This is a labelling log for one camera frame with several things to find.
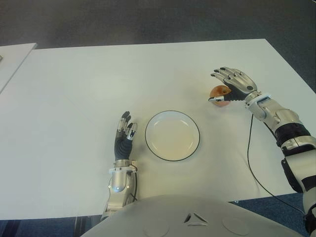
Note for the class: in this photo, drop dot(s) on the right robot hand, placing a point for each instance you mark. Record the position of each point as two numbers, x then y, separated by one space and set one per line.
243 82

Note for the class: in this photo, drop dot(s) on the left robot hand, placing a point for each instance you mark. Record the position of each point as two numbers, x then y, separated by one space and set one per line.
122 148

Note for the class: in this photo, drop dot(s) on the reddish yellow apple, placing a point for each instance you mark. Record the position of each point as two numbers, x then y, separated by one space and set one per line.
217 91

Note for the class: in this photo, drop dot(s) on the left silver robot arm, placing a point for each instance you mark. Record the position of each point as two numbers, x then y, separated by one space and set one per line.
119 177

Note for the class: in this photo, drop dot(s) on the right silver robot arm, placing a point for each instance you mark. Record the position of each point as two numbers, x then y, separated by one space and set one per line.
284 116

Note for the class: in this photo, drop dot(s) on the white plate with black rim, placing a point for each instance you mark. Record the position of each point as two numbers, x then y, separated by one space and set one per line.
172 140

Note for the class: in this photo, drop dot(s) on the grey robot torso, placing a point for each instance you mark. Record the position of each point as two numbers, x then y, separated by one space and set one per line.
160 212

